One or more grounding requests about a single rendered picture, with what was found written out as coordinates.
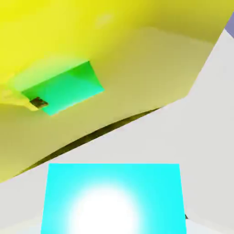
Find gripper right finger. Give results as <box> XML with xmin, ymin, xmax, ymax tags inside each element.
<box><xmin>184</xmin><ymin>213</ymin><xmax>222</xmax><ymax>234</ymax></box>

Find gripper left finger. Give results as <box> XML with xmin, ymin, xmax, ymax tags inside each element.
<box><xmin>9</xmin><ymin>220</ymin><xmax>43</xmax><ymax>234</ymax></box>

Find small cyan cube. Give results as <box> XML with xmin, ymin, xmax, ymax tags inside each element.
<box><xmin>40</xmin><ymin>163</ymin><xmax>187</xmax><ymax>234</ymax></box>

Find large yellow box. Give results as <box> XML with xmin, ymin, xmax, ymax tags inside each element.
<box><xmin>0</xmin><ymin>0</ymin><xmax>234</xmax><ymax>184</ymax></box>

